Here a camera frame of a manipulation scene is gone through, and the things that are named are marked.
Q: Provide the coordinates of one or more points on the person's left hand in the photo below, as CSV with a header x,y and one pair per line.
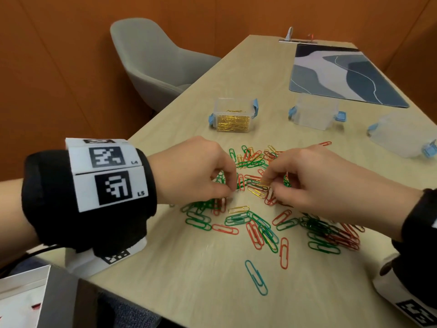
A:
x,y
187,170

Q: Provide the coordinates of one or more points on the person's right hand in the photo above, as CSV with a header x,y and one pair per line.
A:
x,y
341,194

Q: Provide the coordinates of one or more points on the sorted heap of gold clips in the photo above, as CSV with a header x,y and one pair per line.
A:
x,y
234,123

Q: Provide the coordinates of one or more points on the transparent box with blue latches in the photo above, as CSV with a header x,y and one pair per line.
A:
x,y
234,105
399,134
314,114

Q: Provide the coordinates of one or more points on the pile of colored paper clips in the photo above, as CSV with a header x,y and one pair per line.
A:
x,y
259,228

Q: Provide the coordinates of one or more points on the white left marker band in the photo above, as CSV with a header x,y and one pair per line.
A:
x,y
82,194

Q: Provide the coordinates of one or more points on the grey shell chair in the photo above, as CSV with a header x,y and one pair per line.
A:
x,y
153,64

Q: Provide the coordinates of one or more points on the blue patterned desk mat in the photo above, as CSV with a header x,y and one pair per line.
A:
x,y
345,78

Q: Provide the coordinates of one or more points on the grey white box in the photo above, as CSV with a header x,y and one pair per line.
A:
x,y
58,297

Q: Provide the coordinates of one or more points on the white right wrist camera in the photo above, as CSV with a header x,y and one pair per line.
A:
x,y
385,286

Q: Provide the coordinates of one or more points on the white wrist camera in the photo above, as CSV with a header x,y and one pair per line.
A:
x,y
82,264
385,286

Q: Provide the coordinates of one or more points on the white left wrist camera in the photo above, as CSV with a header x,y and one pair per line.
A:
x,y
82,264

